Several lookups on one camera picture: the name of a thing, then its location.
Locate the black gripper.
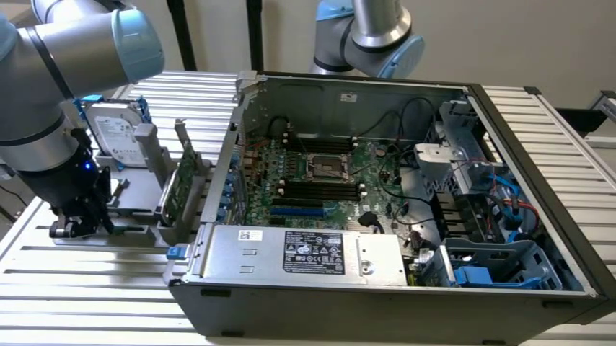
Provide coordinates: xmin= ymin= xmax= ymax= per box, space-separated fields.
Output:
xmin=19 ymin=142 xmax=116 ymax=239

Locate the blue expansion slot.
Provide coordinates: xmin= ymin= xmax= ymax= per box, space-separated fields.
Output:
xmin=268 ymin=206 xmax=325 ymax=218

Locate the black expansion slot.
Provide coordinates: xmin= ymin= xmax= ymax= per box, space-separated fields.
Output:
xmin=272 ymin=198 xmax=325 ymax=209

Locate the black RAM slot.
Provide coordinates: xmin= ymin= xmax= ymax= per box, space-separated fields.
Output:
xmin=284 ymin=146 xmax=357 ymax=154
xmin=279 ymin=179 xmax=366 ymax=188
xmin=279 ymin=184 xmax=365 ymax=192
xmin=276 ymin=192 xmax=363 ymax=202
xmin=286 ymin=134 xmax=358 ymax=142
xmin=278 ymin=188 xmax=365 ymax=197
xmin=284 ymin=142 xmax=357 ymax=150
xmin=286 ymin=138 xmax=358 ymax=146

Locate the silver hard disk blue carrier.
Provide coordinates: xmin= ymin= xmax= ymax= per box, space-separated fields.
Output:
xmin=71 ymin=94 xmax=153 ymax=170

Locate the grey parts rack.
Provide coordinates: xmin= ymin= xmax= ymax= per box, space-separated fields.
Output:
xmin=49 ymin=124 xmax=215 ymax=249

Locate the green graphics card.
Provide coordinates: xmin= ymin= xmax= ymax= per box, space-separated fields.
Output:
xmin=157 ymin=117 xmax=204 ymax=228

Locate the silver power supply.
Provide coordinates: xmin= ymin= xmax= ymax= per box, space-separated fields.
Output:
xmin=200 ymin=224 xmax=411 ymax=288

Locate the black pole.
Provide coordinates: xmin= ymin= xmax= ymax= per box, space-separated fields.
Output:
xmin=243 ymin=0 xmax=267 ymax=72
xmin=168 ymin=0 xmax=199 ymax=71

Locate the CPU socket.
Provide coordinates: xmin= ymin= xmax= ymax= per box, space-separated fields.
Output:
xmin=300 ymin=153 xmax=351 ymax=182

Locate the green motherboard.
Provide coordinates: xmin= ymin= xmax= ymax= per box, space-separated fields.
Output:
xmin=230 ymin=136 xmax=425 ymax=253

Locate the black open PC case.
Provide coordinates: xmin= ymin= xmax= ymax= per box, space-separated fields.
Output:
xmin=163 ymin=70 xmax=616 ymax=338

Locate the silver disk bay cage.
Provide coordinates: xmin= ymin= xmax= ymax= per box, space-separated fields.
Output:
xmin=411 ymin=99 xmax=512 ymax=198

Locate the grey disk bay cage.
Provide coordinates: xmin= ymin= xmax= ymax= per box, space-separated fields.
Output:
xmin=438 ymin=236 xmax=565 ymax=290

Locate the black block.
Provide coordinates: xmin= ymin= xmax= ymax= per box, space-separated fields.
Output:
xmin=552 ymin=107 xmax=604 ymax=133

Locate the thin black floor cable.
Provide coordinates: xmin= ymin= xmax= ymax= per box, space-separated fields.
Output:
xmin=0 ymin=182 xmax=28 ymax=221

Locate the short black cable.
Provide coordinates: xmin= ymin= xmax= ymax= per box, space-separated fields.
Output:
xmin=266 ymin=115 xmax=291 ymax=141

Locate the black power connector cable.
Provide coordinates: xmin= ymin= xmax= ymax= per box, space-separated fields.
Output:
xmin=357 ymin=211 xmax=385 ymax=236

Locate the black looped cable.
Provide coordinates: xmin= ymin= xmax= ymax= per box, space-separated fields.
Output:
xmin=397 ymin=96 xmax=439 ymax=146

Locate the blue wire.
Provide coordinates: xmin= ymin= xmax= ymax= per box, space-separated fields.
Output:
xmin=484 ymin=172 xmax=525 ymax=243

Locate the red wire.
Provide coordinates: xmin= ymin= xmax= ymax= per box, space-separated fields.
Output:
xmin=514 ymin=200 xmax=541 ymax=232

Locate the aluminium rail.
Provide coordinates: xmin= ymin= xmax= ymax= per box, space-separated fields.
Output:
xmin=584 ymin=89 xmax=616 ymax=148

